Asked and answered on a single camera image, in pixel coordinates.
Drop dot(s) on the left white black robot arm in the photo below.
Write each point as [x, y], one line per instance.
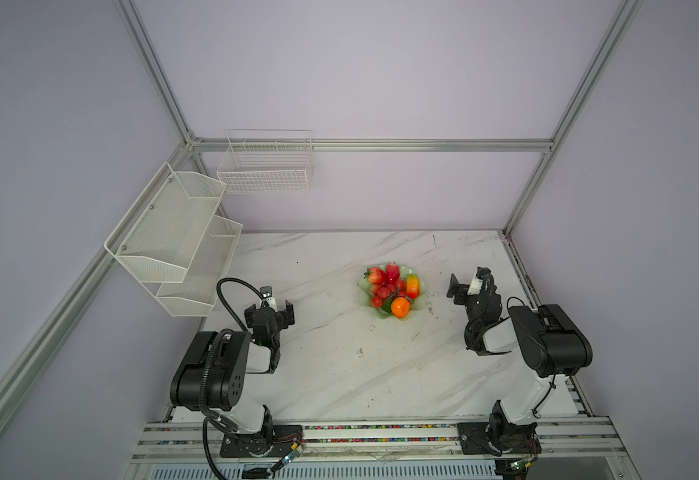
[212, 375]

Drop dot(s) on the green scalloped fruit bowl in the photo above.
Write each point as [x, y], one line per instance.
[416, 304]

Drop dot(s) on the red yellow fake mango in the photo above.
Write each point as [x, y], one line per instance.
[412, 286]

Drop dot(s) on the white mesh shelf lower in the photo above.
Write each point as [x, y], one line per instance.
[196, 296]

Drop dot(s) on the fake orange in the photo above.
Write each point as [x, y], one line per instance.
[400, 307]

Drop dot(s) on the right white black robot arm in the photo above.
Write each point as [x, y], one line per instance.
[551, 345]

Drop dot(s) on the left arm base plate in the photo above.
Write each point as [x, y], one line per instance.
[273, 441]

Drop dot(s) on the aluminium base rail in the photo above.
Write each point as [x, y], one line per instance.
[389, 441]

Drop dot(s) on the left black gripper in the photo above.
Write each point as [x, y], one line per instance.
[289, 312]

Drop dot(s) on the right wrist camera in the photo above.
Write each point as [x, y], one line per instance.
[475, 286]

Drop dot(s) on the white mesh shelf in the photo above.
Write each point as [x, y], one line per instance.
[196, 296]
[158, 239]

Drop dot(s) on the red fake strawberry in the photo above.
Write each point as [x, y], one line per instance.
[375, 276]
[392, 272]

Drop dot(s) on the white wire basket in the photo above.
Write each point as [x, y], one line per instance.
[267, 161]

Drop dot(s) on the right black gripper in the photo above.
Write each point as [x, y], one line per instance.
[460, 290]

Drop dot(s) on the red fake grape bunch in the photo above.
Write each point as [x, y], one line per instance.
[383, 295]

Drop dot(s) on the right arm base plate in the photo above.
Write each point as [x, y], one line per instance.
[482, 438]

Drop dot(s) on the white mesh shelf upper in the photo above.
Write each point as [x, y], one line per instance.
[158, 239]

